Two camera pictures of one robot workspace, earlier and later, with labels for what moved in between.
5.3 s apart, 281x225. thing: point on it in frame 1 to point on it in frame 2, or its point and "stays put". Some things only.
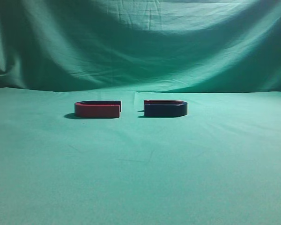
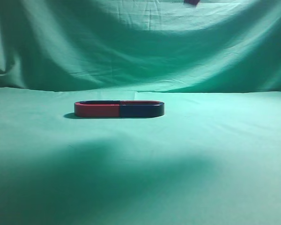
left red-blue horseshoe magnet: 100,108 stays put
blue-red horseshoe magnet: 165,108 to 141,108
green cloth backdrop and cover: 226,161 stays put
